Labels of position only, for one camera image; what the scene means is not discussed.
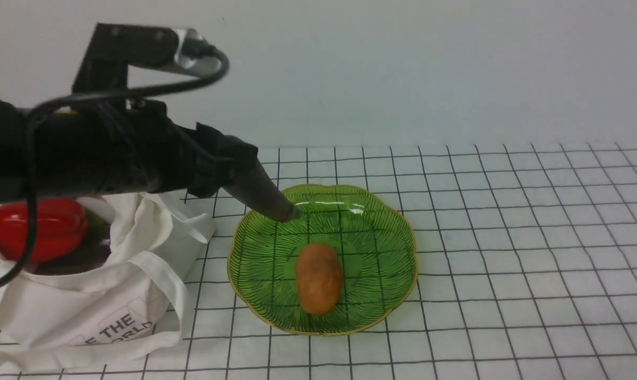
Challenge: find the red bell pepper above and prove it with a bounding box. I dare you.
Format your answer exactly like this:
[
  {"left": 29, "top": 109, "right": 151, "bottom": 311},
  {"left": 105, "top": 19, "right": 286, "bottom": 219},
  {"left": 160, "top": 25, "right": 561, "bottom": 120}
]
[{"left": 0, "top": 199, "right": 89, "bottom": 264}]

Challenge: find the black cable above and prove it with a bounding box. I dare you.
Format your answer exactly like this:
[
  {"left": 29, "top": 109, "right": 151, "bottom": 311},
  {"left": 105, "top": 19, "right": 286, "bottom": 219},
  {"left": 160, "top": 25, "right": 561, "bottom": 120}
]
[{"left": 0, "top": 45, "right": 230, "bottom": 293}]

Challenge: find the white checkered tablecloth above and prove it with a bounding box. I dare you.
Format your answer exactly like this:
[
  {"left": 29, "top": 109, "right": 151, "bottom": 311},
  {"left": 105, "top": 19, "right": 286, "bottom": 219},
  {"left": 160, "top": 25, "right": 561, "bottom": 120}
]
[{"left": 0, "top": 143, "right": 637, "bottom": 379}]

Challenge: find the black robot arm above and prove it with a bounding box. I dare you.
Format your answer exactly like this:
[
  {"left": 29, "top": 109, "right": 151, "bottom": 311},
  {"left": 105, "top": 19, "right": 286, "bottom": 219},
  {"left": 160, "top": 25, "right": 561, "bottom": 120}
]
[{"left": 0, "top": 100, "right": 301, "bottom": 222}]

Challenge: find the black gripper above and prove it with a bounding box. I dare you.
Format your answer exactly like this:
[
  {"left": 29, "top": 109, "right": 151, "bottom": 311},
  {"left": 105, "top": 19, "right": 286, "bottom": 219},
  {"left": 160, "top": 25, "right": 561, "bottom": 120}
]
[{"left": 60, "top": 101, "right": 301, "bottom": 222}]

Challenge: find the white cloth tote bag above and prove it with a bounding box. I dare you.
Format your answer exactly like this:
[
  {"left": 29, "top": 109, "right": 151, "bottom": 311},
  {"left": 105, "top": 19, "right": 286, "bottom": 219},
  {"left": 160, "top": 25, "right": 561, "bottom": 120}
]
[{"left": 0, "top": 193, "right": 216, "bottom": 372}]

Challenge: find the brown potato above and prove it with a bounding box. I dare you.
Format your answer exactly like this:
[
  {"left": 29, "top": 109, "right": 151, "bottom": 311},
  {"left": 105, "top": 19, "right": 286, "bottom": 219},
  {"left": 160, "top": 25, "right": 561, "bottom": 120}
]
[{"left": 295, "top": 243, "right": 345, "bottom": 316}]

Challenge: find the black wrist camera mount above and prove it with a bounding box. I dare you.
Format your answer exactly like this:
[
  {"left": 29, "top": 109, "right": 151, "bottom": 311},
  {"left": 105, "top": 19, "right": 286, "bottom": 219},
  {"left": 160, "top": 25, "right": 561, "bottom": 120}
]
[{"left": 72, "top": 23, "right": 231, "bottom": 101}]

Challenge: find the green glass plate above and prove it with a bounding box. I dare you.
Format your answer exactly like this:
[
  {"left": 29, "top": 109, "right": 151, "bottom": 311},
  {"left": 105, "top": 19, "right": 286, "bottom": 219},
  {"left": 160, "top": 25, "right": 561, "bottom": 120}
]
[{"left": 227, "top": 184, "right": 418, "bottom": 336}]

